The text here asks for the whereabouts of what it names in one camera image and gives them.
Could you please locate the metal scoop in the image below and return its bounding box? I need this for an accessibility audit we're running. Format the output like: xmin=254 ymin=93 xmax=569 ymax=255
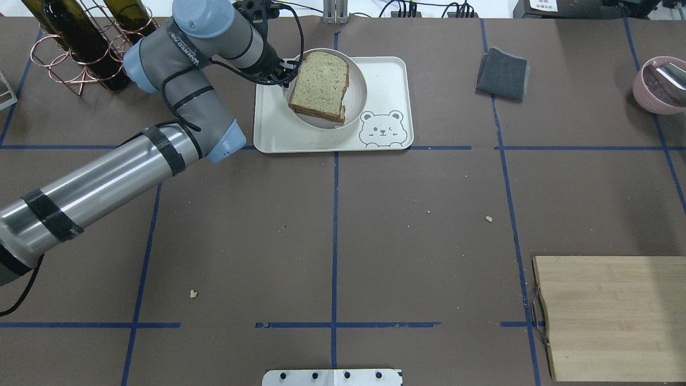
xmin=648 ymin=62 xmax=685 ymax=99

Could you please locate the wooden cutting board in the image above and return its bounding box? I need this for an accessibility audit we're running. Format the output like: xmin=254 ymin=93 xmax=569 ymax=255
xmin=533 ymin=256 xmax=685 ymax=383

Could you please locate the grey metal post bracket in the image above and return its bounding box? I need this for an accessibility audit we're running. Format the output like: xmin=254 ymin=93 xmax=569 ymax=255
xmin=323 ymin=0 xmax=349 ymax=25

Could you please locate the folded grey cloth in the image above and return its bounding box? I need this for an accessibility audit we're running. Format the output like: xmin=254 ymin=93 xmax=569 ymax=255
xmin=476 ymin=47 xmax=530 ymax=101

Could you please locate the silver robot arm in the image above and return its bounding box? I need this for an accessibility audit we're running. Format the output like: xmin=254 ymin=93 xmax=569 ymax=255
xmin=1 ymin=1 xmax=302 ymax=284

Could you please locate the round white plate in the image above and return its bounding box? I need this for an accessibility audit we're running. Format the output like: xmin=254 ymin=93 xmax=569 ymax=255
xmin=282 ymin=48 xmax=367 ymax=130

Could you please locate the white bear serving tray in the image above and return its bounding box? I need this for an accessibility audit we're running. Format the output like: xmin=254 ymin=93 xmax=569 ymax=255
xmin=253 ymin=56 xmax=414 ymax=153

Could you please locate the copper wire bottle rack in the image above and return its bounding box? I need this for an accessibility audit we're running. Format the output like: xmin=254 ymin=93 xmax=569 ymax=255
xmin=30 ymin=1 xmax=159 ymax=96

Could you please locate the bread slice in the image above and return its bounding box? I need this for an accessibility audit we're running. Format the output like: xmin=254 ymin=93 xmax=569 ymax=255
xmin=288 ymin=103 xmax=346 ymax=124
xmin=288 ymin=51 xmax=349 ymax=109

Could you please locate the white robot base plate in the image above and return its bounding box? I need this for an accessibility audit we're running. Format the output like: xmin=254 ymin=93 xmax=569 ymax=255
xmin=261 ymin=368 xmax=404 ymax=385

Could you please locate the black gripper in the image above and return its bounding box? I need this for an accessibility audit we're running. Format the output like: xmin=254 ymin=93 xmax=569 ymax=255
xmin=256 ymin=51 xmax=301 ymax=87

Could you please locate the dark green wine bottle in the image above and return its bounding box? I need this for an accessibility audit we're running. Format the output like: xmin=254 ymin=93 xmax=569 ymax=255
xmin=22 ymin=1 xmax=130 ymax=91

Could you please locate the pink bowl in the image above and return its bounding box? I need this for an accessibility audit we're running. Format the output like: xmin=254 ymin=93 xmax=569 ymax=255
xmin=633 ymin=56 xmax=685 ymax=115

